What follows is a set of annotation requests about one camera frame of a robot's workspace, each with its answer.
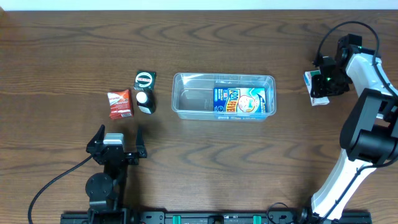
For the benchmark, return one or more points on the red medicine box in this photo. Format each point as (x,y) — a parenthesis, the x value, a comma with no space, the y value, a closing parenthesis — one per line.
(120,104)

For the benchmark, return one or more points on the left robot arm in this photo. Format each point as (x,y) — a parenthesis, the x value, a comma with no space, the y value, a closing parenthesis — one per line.
(105,189)

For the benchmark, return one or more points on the dark green small box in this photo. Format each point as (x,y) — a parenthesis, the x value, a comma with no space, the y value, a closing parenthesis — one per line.
(145,80)

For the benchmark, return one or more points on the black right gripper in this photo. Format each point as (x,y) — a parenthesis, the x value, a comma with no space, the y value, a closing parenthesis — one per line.
(321,88)

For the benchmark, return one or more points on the dark bottle white cap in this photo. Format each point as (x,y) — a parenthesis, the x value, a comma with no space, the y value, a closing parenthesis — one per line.
(145,102)

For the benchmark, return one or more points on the white green medicine box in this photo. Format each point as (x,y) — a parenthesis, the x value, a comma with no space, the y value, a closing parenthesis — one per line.
(308,76)

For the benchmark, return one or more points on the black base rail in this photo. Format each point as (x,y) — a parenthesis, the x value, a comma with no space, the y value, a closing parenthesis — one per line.
(126,216)

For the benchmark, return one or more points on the clear plastic container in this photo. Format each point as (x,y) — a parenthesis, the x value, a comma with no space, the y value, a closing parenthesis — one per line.
(192,95)

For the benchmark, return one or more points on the blue cooling patch box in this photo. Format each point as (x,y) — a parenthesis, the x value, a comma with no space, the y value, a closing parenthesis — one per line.
(239,100)

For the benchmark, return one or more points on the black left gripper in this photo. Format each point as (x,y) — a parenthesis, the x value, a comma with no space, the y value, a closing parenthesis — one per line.
(141,149)

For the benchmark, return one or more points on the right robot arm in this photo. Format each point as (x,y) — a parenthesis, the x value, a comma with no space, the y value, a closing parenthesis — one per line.
(368,138)

